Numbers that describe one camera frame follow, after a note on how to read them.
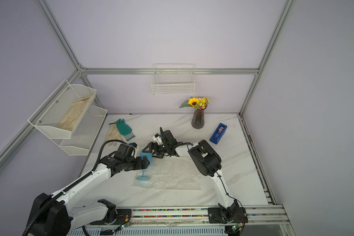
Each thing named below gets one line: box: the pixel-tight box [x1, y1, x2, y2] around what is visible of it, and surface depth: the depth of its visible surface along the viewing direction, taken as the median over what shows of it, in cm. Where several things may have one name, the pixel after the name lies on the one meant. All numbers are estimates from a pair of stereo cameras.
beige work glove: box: [103, 123, 124, 147], surface depth 110 cm
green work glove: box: [115, 118, 136, 142], surface depth 110 cm
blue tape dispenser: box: [209, 122, 228, 145], surface depth 104 cm
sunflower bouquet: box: [178, 95, 210, 112], surface depth 97 cm
